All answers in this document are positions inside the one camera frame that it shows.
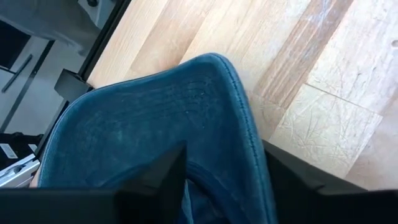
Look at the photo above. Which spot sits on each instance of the grey furniture piece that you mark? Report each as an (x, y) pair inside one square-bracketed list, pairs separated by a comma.
[(46, 18)]

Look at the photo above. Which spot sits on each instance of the silver metal bracket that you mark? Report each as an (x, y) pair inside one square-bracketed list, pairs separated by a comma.
[(18, 172)]

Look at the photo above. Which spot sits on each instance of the black box white labels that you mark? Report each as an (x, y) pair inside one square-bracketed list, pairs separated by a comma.
[(18, 144)]

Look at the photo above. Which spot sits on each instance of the black table edge frame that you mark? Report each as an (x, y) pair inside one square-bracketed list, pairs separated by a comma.
[(73, 85)]

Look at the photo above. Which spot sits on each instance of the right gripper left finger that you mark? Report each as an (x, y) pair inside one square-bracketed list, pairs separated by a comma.
[(149, 193)]

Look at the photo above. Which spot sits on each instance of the blue denim cap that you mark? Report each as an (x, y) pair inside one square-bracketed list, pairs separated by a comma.
[(140, 109)]

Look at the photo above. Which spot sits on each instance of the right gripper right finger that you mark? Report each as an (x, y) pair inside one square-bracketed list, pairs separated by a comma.
[(311, 193)]

